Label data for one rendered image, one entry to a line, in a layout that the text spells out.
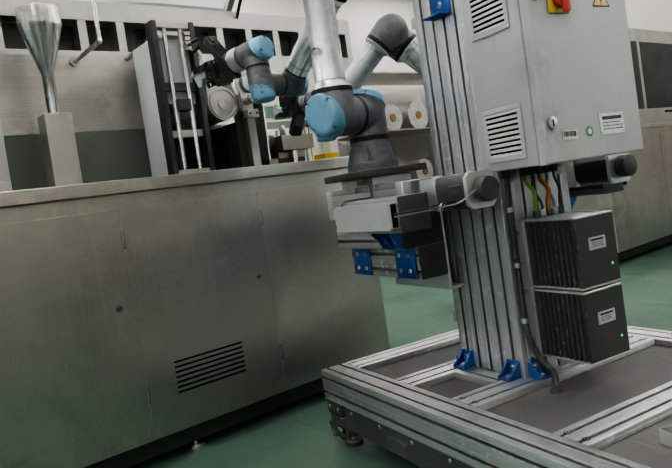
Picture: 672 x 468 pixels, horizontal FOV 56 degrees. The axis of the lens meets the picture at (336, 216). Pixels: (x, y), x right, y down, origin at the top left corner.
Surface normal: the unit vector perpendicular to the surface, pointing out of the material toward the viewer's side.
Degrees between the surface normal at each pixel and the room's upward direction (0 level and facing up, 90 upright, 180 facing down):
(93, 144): 90
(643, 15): 90
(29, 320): 90
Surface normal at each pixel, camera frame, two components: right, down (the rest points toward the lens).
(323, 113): -0.63, 0.25
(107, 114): 0.62, -0.06
